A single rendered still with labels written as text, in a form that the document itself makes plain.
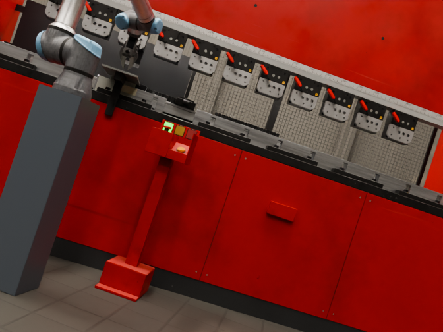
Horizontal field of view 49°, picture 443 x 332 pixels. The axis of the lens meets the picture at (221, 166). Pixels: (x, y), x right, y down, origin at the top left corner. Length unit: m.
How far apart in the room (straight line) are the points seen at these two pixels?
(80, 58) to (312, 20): 1.44
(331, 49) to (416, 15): 0.54
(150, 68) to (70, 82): 1.39
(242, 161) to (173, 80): 0.91
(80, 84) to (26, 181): 0.42
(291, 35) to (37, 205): 1.67
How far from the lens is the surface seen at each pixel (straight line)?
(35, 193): 1.94
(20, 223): 1.97
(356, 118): 2.90
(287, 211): 2.65
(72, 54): 2.00
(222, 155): 2.59
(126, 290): 2.36
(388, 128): 2.97
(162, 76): 3.27
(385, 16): 3.07
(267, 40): 2.82
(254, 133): 2.74
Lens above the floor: 0.66
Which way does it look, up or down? 1 degrees up
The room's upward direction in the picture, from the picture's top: 18 degrees clockwise
